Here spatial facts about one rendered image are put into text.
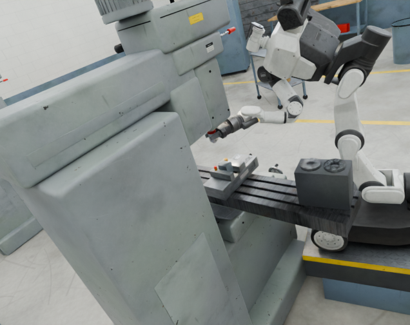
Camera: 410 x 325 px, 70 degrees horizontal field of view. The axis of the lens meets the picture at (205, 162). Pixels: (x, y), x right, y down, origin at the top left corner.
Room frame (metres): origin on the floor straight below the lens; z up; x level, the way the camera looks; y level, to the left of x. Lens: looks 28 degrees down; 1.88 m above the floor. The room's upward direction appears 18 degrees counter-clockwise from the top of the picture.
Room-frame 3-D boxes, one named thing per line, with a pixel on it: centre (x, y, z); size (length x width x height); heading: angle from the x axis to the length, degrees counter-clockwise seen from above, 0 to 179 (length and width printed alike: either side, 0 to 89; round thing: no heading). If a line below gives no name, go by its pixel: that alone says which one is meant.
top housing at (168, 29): (1.44, -0.07, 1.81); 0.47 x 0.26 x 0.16; 133
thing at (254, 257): (1.47, -0.10, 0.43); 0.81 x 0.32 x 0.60; 133
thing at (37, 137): (1.11, 0.28, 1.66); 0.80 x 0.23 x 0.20; 133
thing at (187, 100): (1.32, 0.06, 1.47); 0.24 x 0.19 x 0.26; 43
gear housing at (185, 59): (1.42, -0.05, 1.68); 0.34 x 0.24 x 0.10; 133
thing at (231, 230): (1.45, -0.09, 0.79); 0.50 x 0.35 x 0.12; 133
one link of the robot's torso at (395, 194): (1.28, -0.92, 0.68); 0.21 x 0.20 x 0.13; 57
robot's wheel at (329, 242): (1.21, -0.55, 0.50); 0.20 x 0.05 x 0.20; 57
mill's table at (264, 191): (1.40, -0.13, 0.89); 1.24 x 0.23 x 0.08; 43
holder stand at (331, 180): (1.05, -0.48, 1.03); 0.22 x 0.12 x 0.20; 51
